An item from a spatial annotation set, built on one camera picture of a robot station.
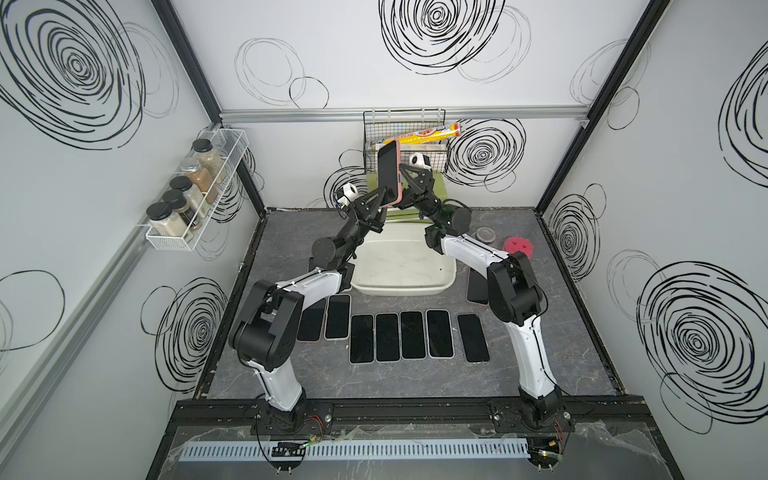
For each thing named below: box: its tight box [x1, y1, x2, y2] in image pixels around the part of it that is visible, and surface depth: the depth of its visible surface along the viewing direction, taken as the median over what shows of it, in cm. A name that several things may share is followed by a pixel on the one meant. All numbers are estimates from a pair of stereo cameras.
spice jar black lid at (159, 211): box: [146, 202, 173, 221], surface depth 62 cm
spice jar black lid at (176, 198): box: [162, 189, 187, 209], surface depth 65 cm
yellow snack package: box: [384, 122, 461, 145], surface depth 88 cm
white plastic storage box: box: [351, 223, 456, 296], surface depth 104 cm
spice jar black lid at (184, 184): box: [169, 176, 211, 218], surface depth 69 cm
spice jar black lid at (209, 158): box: [192, 138, 224, 184], surface depth 77 cm
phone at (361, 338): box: [349, 314, 375, 364], surface depth 89 cm
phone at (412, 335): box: [400, 310, 427, 360], surface depth 89 cm
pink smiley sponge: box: [503, 236, 534, 259], surface depth 107 cm
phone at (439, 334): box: [425, 309, 455, 359], surface depth 90 cm
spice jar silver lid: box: [180, 157, 218, 203], surface depth 72 cm
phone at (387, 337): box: [375, 312, 401, 363], surface depth 88 cm
